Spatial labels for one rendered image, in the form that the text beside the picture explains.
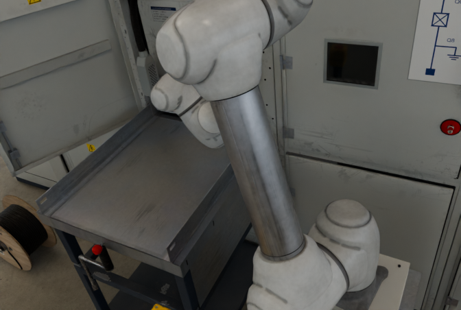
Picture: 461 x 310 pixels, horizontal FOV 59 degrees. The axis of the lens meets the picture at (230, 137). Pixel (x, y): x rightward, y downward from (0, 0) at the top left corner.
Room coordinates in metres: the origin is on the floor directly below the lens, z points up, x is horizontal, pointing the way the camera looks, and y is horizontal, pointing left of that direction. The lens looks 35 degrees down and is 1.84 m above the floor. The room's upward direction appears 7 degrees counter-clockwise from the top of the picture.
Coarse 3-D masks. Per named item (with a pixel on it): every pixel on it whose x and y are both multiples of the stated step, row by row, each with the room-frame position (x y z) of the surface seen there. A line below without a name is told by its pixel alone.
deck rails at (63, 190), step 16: (144, 112) 1.62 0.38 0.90; (128, 128) 1.52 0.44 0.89; (144, 128) 1.56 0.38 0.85; (112, 144) 1.42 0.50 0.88; (128, 144) 1.46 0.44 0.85; (96, 160) 1.34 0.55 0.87; (64, 176) 1.20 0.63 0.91; (80, 176) 1.26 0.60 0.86; (224, 176) 1.11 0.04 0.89; (48, 192) 1.13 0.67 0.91; (64, 192) 1.18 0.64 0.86; (208, 192) 1.02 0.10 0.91; (48, 208) 1.11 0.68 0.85; (208, 208) 1.00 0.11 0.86; (192, 224) 0.92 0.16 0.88; (176, 240) 0.84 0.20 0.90; (176, 256) 0.82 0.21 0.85
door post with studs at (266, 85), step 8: (264, 56) 1.36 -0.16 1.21; (264, 64) 1.37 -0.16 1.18; (264, 72) 1.37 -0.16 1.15; (272, 72) 1.35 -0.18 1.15; (264, 80) 1.37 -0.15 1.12; (272, 80) 1.35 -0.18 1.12; (264, 88) 1.37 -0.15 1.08; (272, 88) 1.35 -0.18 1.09; (264, 96) 1.37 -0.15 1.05; (272, 96) 1.35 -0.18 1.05; (264, 104) 1.37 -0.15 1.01; (272, 104) 1.35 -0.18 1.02; (272, 112) 1.35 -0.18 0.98; (272, 120) 1.35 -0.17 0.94; (272, 128) 1.36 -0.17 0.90
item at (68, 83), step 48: (0, 0) 1.47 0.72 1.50; (48, 0) 1.56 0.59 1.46; (96, 0) 1.69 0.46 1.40; (0, 48) 1.46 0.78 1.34; (48, 48) 1.55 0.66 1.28; (96, 48) 1.64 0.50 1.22; (0, 96) 1.42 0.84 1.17; (48, 96) 1.51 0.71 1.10; (96, 96) 1.62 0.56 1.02; (0, 144) 1.35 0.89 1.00; (48, 144) 1.47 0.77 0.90
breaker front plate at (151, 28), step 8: (144, 0) 1.67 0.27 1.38; (152, 0) 1.65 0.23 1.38; (160, 0) 1.63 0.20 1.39; (168, 0) 1.61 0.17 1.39; (144, 8) 1.67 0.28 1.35; (176, 8) 1.59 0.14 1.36; (144, 16) 1.68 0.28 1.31; (152, 16) 1.65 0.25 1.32; (144, 24) 1.68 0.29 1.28; (152, 24) 1.66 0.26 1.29; (160, 24) 1.64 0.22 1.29; (152, 32) 1.66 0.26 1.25; (152, 40) 1.67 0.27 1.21; (152, 48) 1.67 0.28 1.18; (152, 56) 1.68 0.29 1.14; (160, 64) 1.66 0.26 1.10; (160, 72) 1.67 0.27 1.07
